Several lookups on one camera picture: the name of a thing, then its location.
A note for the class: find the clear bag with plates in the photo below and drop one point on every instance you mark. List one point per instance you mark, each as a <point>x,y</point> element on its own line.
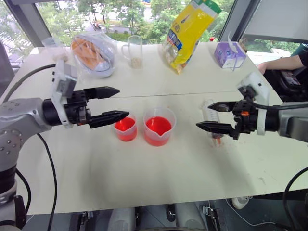
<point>93,55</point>

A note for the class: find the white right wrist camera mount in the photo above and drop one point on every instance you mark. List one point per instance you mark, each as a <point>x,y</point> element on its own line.
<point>258,87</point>

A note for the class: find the yellow snack bag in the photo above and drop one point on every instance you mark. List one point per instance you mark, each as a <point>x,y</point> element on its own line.
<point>185,36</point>

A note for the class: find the small beaker red liquid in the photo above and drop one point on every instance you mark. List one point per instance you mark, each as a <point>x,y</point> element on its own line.
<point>125,128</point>

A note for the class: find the dark bag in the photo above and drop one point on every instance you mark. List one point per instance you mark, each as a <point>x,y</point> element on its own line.
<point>287,81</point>

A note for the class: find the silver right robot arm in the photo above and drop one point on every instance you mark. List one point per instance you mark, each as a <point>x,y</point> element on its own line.
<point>288,120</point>

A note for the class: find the large beaker red liquid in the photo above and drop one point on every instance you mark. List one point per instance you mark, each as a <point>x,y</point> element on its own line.
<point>158,130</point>

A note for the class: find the small clear plastic container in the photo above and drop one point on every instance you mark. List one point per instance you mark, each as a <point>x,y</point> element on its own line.
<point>56,51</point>

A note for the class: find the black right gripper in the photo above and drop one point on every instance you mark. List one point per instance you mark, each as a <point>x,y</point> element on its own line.
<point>245,118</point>

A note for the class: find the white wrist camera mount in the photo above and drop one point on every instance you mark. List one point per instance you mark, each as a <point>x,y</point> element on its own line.
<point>60,84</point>
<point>258,87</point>

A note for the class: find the white power adapter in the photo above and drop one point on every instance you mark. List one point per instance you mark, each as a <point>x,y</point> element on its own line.
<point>240,202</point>

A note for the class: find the clear plastic syringe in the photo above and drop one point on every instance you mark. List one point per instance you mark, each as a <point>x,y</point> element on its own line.
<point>211,113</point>

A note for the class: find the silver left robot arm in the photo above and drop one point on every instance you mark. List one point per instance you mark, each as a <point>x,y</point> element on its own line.
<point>16,120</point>

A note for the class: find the purple white carton box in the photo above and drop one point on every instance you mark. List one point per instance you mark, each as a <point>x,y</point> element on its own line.
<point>229,54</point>

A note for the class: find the robot silver legs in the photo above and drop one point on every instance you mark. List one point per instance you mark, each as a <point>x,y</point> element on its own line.
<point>154,217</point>

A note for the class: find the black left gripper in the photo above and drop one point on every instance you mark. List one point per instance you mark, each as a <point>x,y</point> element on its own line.
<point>76,109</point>

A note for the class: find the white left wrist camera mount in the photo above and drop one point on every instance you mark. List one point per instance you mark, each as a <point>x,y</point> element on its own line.
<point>60,84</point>

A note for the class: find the clear glass mug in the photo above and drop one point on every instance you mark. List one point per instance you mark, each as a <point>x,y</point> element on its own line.
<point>134,51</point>

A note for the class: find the person forearm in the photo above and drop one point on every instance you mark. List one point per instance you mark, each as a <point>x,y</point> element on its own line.
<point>281,63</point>

